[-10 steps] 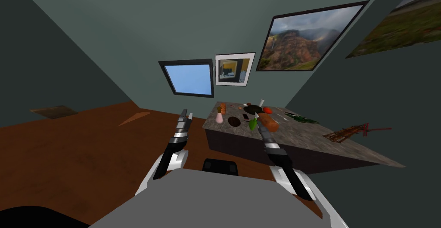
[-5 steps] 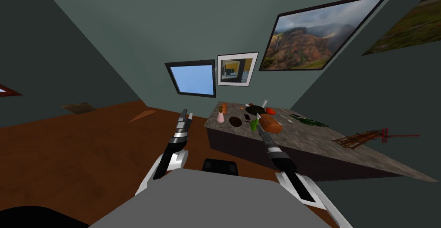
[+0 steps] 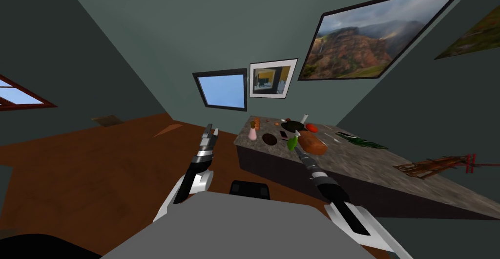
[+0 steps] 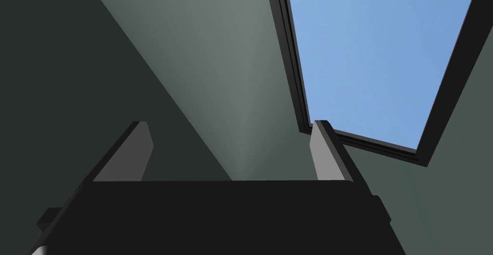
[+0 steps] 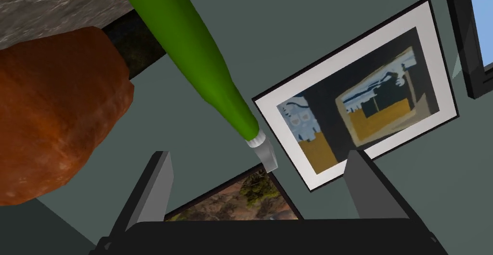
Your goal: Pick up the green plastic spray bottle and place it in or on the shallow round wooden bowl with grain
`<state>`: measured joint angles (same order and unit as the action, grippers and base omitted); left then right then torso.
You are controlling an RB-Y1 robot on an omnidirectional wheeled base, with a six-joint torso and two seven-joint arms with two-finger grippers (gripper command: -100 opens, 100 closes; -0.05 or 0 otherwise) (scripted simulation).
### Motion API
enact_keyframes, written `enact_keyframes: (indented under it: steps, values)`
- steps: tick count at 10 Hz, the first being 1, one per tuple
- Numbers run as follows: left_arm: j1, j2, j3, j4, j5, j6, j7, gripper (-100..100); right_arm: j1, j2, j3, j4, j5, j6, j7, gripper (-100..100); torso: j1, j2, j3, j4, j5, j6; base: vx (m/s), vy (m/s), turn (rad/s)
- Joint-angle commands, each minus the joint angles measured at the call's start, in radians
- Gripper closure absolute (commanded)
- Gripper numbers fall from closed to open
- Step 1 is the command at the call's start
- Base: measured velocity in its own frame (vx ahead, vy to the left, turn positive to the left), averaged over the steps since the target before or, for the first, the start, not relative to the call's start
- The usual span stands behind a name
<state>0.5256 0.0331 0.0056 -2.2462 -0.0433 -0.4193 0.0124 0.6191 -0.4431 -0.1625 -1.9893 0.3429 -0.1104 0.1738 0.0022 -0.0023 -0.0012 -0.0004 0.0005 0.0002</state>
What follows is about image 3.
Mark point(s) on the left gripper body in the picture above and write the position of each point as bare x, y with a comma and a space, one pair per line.
206, 143

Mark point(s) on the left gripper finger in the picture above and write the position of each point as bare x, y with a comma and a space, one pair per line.
215, 134
208, 130

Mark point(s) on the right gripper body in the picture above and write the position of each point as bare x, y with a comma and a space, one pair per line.
300, 152

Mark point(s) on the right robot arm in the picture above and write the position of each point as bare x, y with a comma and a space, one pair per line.
332, 190

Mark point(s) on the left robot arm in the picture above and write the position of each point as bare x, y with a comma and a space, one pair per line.
191, 181

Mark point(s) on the green spray bottle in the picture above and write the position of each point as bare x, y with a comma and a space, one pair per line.
292, 143

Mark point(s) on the brown bread loaf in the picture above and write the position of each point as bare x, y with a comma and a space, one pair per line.
313, 144

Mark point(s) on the small phone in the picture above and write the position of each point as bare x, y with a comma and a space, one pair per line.
283, 135

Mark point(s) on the red tomato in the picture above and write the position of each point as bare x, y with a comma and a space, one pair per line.
311, 127

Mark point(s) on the black pan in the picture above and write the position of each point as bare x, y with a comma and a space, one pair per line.
293, 125

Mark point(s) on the dark brown bowl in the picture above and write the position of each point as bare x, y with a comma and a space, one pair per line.
269, 139

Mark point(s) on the white cylinder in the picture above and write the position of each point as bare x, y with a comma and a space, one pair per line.
304, 118

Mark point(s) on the pink shaker bottle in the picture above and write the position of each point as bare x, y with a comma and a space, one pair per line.
252, 134

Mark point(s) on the black framed window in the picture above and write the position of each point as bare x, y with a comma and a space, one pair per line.
222, 91

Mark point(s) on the orange bottle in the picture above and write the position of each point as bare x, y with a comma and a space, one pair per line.
256, 123

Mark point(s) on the green leafy vegetable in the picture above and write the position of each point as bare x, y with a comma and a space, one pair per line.
361, 141

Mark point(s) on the white framed picture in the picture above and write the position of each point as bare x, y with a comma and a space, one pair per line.
272, 78

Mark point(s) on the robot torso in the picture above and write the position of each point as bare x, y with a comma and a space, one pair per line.
242, 231

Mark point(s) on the wooden and red rack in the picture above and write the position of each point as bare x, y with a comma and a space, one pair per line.
433, 166

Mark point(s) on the large mountain landscape picture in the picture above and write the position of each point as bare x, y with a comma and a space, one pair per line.
381, 36

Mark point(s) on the red framed window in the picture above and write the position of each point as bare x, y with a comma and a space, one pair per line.
17, 95

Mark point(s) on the green and brown landscape picture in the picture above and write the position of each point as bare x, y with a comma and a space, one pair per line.
474, 36

